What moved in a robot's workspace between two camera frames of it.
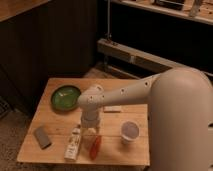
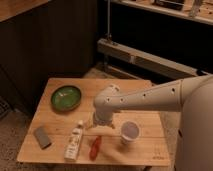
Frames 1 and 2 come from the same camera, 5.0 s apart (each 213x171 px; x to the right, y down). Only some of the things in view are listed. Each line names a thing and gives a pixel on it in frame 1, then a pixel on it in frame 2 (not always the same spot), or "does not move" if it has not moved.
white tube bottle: (72, 148) does not move
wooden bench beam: (137, 57) does not move
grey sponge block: (43, 137) does not move
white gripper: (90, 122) → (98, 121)
